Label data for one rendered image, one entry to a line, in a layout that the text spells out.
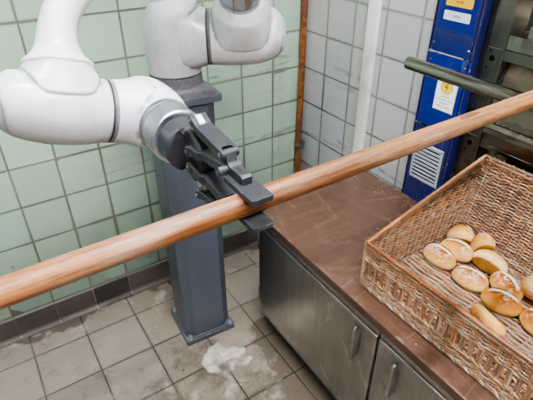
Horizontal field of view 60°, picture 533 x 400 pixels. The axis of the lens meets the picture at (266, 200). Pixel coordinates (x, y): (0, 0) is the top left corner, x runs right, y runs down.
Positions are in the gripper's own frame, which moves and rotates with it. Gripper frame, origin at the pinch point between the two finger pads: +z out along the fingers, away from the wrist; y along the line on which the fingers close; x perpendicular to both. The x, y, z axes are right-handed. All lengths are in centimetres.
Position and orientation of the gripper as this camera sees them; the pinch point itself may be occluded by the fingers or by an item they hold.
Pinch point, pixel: (248, 201)
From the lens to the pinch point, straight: 56.8
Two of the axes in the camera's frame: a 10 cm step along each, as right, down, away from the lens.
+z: 5.4, 4.7, -7.0
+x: -8.4, 3.0, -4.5
